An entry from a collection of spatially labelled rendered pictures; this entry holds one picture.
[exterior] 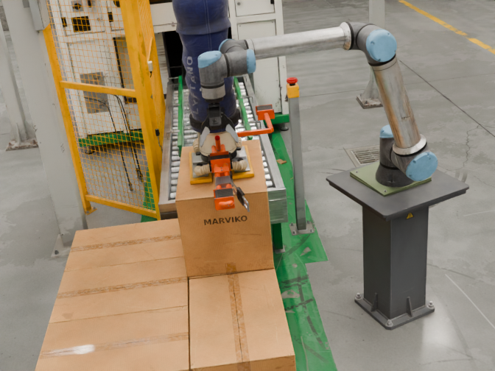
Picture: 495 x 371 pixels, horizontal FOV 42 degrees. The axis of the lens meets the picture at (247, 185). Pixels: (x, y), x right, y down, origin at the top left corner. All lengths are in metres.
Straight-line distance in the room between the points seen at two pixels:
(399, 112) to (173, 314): 1.28
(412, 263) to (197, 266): 1.12
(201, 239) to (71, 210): 1.68
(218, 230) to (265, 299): 0.37
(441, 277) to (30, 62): 2.69
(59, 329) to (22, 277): 1.55
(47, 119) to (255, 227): 1.78
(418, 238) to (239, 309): 1.06
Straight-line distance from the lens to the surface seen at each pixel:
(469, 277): 3.93
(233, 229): 2.88
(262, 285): 2.90
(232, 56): 2.50
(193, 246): 2.93
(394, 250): 3.30
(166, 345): 2.66
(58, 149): 4.26
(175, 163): 4.19
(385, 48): 2.68
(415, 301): 3.58
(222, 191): 2.48
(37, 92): 4.15
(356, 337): 3.46
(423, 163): 2.96
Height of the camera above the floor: 2.20
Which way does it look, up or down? 26 degrees down
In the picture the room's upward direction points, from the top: 6 degrees counter-clockwise
